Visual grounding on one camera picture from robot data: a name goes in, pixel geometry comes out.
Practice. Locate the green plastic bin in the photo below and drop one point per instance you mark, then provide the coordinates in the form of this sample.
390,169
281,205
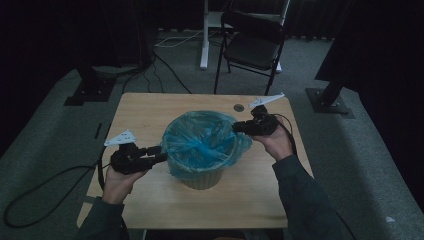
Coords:
204,181

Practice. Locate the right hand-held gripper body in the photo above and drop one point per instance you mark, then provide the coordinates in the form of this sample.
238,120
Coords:
265,125

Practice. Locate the black stand with flat base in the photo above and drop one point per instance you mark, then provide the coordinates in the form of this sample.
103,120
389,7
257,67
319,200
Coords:
328,100

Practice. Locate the person's left hand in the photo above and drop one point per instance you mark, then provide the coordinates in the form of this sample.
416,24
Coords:
118,186

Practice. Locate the blue plastic bag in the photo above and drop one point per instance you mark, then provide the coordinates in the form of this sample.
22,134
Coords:
200,143

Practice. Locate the person's right hand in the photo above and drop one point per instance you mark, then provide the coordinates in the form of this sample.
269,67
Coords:
278,145

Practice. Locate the round table grommet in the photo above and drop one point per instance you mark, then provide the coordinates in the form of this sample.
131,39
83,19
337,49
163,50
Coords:
238,108

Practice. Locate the black folding chair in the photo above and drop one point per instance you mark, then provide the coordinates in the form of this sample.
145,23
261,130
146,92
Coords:
253,50

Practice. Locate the dark curtain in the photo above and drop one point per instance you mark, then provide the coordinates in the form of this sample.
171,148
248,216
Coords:
383,50

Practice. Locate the grey round stand base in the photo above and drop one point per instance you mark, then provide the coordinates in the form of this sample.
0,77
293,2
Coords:
115,69

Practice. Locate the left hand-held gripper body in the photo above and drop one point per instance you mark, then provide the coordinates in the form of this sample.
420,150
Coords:
128,161

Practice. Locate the white paper scrap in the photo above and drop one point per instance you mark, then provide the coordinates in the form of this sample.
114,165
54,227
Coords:
390,219

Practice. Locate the black square stand base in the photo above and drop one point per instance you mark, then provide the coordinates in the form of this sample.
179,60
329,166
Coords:
91,91

